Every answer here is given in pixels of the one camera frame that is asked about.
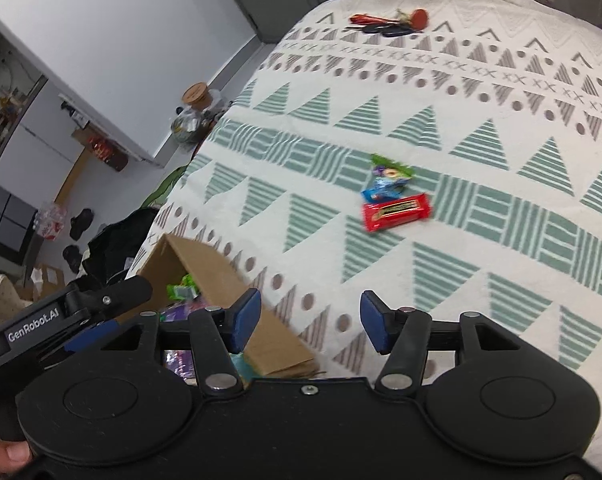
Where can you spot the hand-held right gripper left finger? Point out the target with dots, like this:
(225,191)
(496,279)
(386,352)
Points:
(246,317)

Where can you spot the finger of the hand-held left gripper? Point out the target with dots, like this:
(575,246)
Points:
(116,292)
(93,337)

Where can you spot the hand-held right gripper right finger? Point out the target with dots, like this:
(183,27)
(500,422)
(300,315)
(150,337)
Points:
(371,322)

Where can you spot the brown cardboard box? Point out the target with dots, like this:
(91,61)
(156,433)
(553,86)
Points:
(221,280)

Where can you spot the light green small packet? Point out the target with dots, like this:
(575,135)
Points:
(181,290)

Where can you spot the person's left hand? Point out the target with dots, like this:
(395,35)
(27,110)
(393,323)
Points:
(6,457)

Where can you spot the white dotted cloth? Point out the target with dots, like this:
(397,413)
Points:
(1,300)

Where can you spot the black bag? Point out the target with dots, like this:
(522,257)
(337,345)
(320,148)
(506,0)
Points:
(116,245)

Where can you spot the black shoe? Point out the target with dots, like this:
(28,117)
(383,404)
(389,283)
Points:
(81,222)
(72,259)

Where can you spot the clear plastic bag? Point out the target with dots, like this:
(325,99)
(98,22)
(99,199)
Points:
(51,220)

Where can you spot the patterned triangle blanket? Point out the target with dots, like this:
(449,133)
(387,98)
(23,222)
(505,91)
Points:
(306,240)

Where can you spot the red snack packet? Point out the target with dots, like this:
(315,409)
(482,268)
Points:
(396,212)

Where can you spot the dark grey cabinet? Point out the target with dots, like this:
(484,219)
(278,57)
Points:
(6,220)

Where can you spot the green cloth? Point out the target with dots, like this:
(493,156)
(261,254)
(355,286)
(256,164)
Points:
(163,187)

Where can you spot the small blue candy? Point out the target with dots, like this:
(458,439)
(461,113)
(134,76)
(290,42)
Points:
(381,193)

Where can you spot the red bottle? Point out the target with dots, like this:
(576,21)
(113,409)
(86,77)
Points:
(112,157)

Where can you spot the green candy packet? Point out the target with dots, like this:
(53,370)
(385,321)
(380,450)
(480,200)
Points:
(391,170)

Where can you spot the glass jar with cork lid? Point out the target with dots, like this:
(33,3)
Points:
(193,125)

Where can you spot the cluttered shelf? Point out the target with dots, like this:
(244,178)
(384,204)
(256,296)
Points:
(6,105)

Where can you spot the white cabinet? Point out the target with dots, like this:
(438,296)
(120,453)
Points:
(106,35)

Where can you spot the key bunch with red tag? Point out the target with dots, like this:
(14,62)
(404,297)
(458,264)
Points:
(418,17)

